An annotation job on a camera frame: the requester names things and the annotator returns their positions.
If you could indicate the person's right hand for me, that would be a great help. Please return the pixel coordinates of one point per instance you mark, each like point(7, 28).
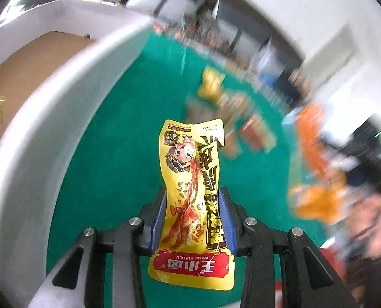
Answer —
point(373, 227)

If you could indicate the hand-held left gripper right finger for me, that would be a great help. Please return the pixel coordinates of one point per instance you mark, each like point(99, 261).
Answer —
point(225, 221)

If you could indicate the yellow cartoon snack packet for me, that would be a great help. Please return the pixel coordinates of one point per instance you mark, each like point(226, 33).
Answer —
point(190, 173)

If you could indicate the orange chicken leg snack packet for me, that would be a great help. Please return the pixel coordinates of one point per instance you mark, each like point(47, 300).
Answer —
point(315, 173)

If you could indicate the green satin cloth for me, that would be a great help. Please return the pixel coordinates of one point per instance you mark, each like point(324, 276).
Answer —
point(120, 134)

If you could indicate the plain yellow snack packet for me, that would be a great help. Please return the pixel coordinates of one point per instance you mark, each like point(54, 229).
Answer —
point(211, 83)

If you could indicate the white box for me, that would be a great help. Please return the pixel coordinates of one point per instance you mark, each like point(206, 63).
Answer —
point(65, 80)

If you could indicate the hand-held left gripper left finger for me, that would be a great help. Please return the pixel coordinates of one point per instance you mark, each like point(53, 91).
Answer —
point(158, 218)

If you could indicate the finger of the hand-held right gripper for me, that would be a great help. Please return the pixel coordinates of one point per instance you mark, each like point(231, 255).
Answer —
point(355, 176)

